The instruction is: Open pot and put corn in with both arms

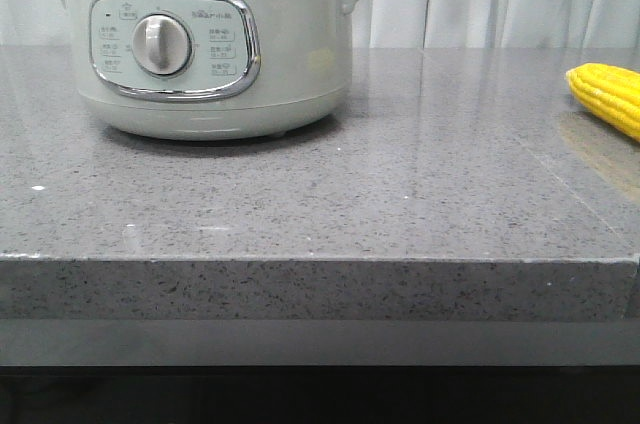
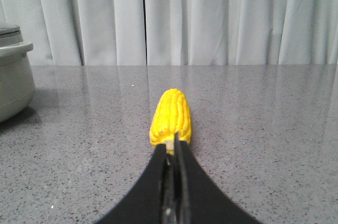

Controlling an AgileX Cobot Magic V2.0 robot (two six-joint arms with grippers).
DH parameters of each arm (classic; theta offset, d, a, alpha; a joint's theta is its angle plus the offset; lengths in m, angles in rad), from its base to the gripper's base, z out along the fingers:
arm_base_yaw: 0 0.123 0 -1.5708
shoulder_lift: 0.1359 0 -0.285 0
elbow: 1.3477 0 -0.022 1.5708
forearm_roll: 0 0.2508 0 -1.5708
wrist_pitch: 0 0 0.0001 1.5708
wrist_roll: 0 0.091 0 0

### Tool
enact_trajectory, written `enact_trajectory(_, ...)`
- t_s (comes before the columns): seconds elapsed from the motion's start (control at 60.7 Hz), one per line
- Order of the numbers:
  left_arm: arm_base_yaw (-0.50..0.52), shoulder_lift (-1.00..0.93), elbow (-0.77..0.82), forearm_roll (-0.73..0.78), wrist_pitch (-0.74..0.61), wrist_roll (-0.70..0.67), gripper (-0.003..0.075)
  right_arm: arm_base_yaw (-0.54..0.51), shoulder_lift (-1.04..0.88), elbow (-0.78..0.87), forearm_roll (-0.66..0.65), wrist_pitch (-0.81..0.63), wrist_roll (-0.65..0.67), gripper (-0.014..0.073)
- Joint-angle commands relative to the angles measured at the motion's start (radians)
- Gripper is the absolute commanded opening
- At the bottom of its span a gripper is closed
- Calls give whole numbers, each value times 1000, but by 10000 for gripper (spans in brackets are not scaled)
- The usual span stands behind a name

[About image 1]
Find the pale green electric cooking pot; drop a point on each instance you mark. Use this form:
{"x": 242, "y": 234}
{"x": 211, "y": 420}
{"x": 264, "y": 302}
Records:
{"x": 211, "y": 69}

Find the yellow corn cob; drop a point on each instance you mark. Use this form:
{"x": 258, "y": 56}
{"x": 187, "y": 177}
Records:
{"x": 609, "y": 92}

